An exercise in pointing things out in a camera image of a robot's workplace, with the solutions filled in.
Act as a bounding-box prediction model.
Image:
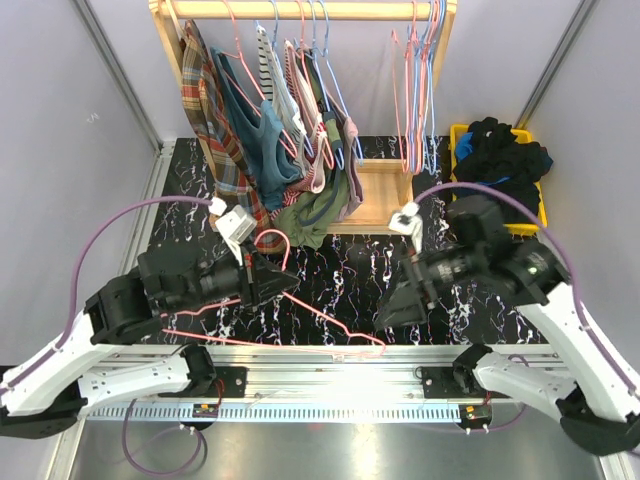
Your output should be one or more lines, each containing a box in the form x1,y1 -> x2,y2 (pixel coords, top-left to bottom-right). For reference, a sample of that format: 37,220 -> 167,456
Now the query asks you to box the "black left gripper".
166,237 -> 301,314

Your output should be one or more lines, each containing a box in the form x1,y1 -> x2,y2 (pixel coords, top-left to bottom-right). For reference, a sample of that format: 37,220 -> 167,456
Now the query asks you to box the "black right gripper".
374,242 -> 483,330

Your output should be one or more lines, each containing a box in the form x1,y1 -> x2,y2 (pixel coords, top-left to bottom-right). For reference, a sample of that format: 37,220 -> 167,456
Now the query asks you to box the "pink wire hanger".
161,228 -> 388,359
392,1 -> 426,174

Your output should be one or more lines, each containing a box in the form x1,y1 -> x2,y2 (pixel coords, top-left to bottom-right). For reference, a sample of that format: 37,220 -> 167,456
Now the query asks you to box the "black garment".
452,117 -> 553,186

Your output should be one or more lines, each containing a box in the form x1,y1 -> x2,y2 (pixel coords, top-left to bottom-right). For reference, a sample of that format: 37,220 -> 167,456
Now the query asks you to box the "blue tank top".
453,131 -> 515,186

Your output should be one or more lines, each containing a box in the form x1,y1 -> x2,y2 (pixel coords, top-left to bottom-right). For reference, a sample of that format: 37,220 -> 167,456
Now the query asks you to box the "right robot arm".
374,195 -> 639,456

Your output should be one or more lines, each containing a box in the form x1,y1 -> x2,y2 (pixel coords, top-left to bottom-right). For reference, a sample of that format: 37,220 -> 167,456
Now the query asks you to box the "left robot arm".
1,242 -> 300,439

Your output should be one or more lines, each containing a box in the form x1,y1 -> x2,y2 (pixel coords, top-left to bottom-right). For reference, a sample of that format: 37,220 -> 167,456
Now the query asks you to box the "teal hanging tank top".
210,47 -> 302,212

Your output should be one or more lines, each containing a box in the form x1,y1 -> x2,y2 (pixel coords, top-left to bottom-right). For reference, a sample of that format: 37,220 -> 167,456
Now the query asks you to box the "green hanging garment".
273,49 -> 351,251

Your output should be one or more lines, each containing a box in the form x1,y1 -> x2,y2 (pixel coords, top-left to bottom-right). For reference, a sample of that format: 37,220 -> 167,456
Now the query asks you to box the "wooden clothes rack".
149,1 -> 457,234

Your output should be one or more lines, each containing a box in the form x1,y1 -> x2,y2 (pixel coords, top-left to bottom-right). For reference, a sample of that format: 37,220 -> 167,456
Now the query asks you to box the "plaid hanging shirt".
181,20 -> 273,233

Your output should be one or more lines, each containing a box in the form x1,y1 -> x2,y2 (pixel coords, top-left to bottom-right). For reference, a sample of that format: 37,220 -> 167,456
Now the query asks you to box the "pink hanging garment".
285,41 -> 364,219

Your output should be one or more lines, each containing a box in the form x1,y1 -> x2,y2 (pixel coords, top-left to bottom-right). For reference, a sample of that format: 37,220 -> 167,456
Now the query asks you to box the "empty hangers bunch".
404,1 -> 447,176

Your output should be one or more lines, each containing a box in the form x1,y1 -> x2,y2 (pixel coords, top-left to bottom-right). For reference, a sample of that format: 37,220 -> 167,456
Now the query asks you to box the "dark clothes pile in bin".
453,142 -> 553,215

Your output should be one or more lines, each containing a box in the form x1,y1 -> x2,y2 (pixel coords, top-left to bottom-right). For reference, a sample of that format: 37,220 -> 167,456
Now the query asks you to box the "striped hanging garment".
255,24 -> 308,173

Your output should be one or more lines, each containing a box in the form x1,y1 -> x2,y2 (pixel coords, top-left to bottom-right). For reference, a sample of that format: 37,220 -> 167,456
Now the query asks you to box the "yellow plastic bin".
448,122 -> 549,236

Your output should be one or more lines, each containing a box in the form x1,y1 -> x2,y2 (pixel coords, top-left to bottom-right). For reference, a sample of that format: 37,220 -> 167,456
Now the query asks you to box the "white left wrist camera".
214,205 -> 257,266

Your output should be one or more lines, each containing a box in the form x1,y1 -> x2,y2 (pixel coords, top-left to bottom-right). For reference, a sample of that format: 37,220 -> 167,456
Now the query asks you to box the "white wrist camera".
214,205 -> 257,266
388,202 -> 423,254

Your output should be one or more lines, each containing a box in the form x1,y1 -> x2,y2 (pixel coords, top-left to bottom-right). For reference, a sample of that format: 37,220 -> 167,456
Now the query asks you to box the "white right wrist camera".
388,202 -> 423,254

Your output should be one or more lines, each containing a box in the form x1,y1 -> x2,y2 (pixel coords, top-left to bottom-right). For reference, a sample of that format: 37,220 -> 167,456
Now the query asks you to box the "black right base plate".
414,366 -> 487,400

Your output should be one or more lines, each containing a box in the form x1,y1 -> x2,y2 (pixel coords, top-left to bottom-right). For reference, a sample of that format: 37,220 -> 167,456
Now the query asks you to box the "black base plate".
414,366 -> 487,400
159,366 -> 249,399

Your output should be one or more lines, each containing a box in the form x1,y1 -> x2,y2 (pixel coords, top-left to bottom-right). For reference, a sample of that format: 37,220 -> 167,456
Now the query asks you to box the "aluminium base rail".
64,344 -> 609,424

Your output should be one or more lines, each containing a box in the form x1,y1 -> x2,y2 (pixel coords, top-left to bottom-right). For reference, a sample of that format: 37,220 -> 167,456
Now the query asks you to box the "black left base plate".
159,366 -> 249,399

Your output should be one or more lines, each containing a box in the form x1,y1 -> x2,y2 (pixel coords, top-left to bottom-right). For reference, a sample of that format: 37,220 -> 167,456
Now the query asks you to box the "purple floor cable left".
122,399 -> 209,473

